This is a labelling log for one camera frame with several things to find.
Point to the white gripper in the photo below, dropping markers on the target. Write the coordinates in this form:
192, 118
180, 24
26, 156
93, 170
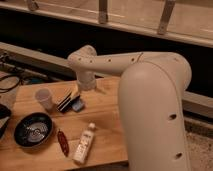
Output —
86, 81

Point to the translucent white cup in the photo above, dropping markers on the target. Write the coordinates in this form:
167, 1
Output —
44, 97

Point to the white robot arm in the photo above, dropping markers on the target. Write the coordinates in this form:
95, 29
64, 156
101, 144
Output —
150, 103

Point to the dark ceramic bowl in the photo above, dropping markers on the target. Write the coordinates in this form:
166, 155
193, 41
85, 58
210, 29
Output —
33, 130

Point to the black striped box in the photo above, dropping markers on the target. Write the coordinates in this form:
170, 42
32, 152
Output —
67, 103

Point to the small blue block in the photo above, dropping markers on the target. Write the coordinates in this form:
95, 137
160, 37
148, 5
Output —
78, 105

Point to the red chili pepper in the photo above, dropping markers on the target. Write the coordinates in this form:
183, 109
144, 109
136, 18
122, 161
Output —
63, 142

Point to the white squeeze bottle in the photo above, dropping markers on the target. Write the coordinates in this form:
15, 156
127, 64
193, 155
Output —
84, 144

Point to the black object at left edge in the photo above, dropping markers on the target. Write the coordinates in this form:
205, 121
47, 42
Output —
5, 114

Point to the metal bracket middle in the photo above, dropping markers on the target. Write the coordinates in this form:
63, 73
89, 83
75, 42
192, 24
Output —
103, 12

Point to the metal bracket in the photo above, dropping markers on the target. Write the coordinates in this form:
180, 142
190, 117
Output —
165, 17
103, 12

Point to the metal bracket right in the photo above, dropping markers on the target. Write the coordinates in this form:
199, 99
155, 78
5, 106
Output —
165, 17

